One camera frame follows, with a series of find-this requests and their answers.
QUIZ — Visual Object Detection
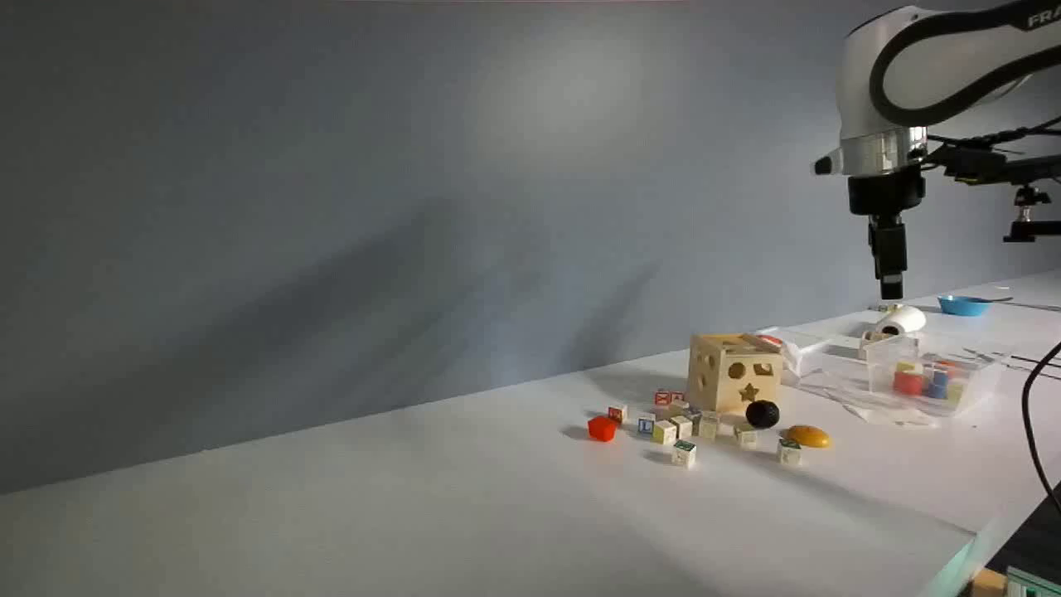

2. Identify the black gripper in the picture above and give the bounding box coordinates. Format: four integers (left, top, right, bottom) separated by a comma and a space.
844, 164, 928, 301

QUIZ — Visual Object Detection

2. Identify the clear plastic block container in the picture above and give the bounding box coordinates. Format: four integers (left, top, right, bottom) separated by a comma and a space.
864, 334, 999, 423

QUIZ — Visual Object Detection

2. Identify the yellow dome shape block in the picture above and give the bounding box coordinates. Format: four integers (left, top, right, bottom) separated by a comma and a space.
779, 423, 834, 450

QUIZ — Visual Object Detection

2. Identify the black round shape block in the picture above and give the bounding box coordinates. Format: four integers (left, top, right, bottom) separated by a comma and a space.
741, 397, 783, 431

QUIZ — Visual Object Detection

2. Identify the white roll object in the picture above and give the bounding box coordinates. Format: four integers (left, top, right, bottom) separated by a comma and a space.
860, 305, 928, 345

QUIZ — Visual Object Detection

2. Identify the blue bowl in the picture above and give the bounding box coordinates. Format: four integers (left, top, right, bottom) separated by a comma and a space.
937, 293, 992, 323

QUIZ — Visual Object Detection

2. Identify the clear plastic bag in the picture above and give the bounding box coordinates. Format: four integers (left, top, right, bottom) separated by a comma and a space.
790, 369, 965, 431

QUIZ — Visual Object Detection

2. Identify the wooden shape sorter box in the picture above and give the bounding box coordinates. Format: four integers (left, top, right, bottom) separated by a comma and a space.
685, 330, 790, 423

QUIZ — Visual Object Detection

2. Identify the small wooden piece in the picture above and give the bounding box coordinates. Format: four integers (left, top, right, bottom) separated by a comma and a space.
967, 565, 1010, 597

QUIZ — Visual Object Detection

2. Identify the teal box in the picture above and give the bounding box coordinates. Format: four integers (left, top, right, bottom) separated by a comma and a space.
1006, 565, 1061, 597

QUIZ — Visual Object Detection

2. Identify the black camera stand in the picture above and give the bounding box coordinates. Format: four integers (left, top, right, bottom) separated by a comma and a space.
967, 123, 1061, 246

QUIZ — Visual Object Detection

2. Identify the black cable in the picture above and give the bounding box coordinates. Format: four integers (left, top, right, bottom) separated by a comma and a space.
1018, 338, 1061, 518

